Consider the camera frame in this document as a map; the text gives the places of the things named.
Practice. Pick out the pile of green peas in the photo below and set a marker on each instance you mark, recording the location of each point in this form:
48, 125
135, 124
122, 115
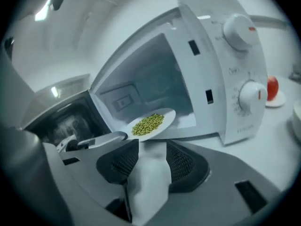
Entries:
148, 125

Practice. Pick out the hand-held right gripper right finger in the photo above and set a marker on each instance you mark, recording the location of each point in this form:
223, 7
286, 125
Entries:
211, 185

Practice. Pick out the ceiling light bar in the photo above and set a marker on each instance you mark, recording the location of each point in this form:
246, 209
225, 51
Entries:
43, 9

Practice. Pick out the white microwave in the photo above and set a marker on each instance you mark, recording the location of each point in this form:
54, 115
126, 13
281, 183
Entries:
211, 67

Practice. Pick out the grey table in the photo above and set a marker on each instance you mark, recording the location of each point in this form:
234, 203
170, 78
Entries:
258, 135

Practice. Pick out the red apple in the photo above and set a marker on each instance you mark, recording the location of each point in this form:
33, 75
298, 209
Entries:
272, 88

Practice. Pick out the plate of green peas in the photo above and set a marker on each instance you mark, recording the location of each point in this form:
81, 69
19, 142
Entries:
168, 118

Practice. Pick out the white bowl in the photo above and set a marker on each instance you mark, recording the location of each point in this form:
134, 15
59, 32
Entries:
297, 121

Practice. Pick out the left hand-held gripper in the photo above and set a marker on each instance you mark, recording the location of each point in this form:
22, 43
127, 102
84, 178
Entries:
68, 145

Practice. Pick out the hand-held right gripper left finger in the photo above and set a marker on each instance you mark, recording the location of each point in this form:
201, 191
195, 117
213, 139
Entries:
89, 180

